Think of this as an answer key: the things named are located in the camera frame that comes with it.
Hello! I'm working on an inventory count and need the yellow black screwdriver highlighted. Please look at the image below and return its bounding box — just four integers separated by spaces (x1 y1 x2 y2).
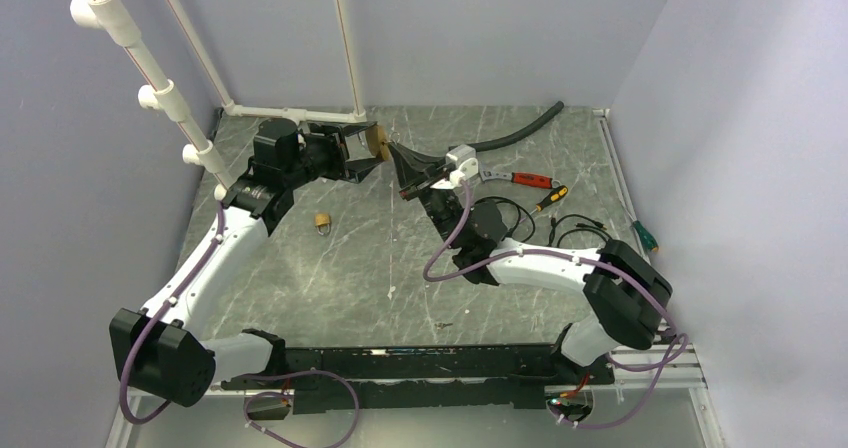
529 185 569 215

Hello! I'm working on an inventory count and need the red handled adjustable wrench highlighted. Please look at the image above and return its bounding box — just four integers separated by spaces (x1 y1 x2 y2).
479 164 560 190

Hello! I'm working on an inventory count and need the black corrugated hose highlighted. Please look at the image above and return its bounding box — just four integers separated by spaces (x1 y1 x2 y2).
467 101 566 154

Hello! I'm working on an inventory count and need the green handled screwdriver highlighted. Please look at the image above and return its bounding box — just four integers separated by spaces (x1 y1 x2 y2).
623 203 659 253

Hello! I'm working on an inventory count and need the small brass padlock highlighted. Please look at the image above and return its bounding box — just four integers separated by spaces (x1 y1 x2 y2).
314 213 332 236

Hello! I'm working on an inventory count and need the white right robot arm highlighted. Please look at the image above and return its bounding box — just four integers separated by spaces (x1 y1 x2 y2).
388 142 673 383

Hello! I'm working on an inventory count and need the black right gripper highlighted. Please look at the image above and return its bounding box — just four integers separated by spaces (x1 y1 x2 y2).
389 142 464 250

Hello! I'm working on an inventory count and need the black cable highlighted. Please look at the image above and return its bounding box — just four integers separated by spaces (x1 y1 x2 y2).
474 195 615 250

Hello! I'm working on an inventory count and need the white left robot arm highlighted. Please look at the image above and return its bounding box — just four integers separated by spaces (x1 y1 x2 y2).
109 118 388 410

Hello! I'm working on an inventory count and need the large brass padlock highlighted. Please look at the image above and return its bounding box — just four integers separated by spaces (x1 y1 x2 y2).
365 124 390 162

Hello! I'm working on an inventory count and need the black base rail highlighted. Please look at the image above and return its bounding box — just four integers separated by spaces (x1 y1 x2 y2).
222 342 615 414

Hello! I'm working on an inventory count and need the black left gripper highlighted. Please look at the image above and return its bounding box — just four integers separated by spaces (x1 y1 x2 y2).
283 121 385 190

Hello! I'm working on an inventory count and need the white pvc pipe frame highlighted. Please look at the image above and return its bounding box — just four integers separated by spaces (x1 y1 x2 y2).
66 0 369 202

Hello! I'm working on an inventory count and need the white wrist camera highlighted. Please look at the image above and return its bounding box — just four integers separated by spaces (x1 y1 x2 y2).
445 144 479 188

